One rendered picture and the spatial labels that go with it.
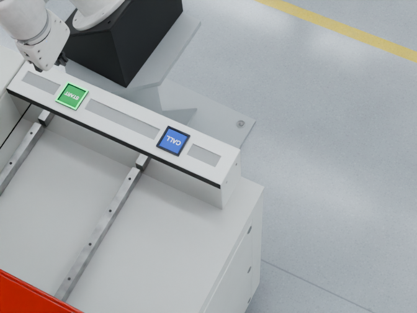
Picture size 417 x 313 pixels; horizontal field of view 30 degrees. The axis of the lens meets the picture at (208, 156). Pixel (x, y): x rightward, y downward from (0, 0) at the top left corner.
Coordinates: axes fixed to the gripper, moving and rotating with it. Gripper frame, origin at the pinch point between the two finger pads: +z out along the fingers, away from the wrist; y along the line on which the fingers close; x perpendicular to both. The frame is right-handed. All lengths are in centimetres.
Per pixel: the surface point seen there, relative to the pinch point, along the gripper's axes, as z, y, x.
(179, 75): 122, 40, 16
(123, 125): 15.2, -4.7, -14.1
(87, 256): 19.9, -33.8, -18.8
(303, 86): 126, 55, -27
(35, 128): 24.5, -12.4, 8.8
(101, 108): 15.5, -3.3, -7.5
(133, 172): 24.5, -12.3, -18.1
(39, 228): 23.1, -33.1, -4.6
